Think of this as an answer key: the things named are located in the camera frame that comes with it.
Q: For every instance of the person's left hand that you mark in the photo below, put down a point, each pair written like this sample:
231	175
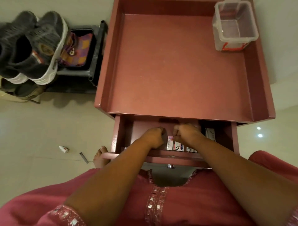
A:
153	137

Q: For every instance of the person's right hand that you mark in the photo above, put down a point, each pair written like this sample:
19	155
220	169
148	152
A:
187	135

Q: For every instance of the small tubes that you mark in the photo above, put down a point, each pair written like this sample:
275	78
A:
210	134

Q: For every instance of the red tray table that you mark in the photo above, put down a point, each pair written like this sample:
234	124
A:
181	69

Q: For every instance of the grey metal stick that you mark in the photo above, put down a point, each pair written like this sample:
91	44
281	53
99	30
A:
84	157

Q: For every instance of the white dropper bottle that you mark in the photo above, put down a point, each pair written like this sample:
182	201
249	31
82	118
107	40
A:
63	149

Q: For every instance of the black shoe rack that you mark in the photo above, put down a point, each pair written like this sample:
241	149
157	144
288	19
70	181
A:
97	51

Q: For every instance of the purple orange checked cloth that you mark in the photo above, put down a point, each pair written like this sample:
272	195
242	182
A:
76	51

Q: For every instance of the clear plastic box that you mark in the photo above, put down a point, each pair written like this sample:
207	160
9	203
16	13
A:
235	25

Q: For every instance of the dark grey sneaker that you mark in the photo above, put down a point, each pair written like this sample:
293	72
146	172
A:
14	44
46	49

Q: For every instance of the person's right forearm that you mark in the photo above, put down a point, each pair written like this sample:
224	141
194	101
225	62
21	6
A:
246	181

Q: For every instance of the person's left forearm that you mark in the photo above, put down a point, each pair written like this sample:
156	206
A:
109	186

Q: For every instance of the person's left foot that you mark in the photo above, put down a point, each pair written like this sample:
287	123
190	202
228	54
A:
100	157

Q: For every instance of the pink embroidered tunic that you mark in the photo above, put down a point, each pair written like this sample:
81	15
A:
186	202

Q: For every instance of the black plastic tray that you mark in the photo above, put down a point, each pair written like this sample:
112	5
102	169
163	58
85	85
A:
93	37

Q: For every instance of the olive brown sandal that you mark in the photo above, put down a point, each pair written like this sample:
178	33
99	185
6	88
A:
28	92

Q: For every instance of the beige slipper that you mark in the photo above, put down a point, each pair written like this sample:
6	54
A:
7	95

